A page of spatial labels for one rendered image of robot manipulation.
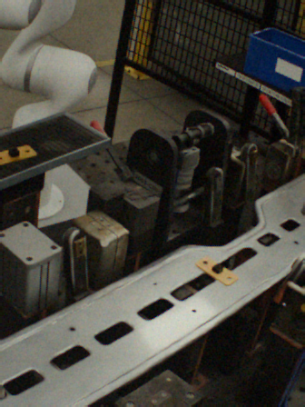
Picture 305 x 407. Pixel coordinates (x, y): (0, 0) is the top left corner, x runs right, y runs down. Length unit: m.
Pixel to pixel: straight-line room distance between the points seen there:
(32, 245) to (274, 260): 0.51
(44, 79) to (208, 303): 0.63
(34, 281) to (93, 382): 0.20
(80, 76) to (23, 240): 0.52
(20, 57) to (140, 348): 0.74
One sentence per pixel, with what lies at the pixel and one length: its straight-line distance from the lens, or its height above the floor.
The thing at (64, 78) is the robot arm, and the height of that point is 1.17.
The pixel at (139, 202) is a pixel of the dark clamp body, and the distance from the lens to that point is 1.39.
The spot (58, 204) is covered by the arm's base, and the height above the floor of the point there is 0.80.
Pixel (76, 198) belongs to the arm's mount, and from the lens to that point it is 1.89.
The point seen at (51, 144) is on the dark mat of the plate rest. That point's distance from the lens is 1.37.
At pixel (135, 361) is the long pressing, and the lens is 1.17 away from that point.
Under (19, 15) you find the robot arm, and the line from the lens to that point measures 1.08.
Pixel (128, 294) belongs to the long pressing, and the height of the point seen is 1.00.
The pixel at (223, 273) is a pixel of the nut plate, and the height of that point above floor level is 1.00.
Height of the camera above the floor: 1.83
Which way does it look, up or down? 33 degrees down
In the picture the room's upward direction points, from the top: 11 degrees clockwise
